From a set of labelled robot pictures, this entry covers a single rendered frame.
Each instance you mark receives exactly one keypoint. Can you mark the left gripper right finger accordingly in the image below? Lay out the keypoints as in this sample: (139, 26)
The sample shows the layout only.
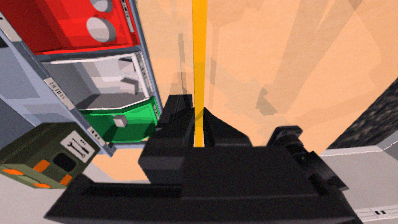
(221, 133)

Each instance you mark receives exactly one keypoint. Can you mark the red bin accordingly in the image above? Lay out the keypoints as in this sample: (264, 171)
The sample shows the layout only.
(47, 26)

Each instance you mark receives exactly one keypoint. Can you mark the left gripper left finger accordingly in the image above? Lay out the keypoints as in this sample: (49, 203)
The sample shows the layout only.
(176, 133)

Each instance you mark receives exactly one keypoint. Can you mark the yellow bar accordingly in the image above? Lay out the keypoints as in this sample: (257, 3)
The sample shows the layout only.
(199, 19)

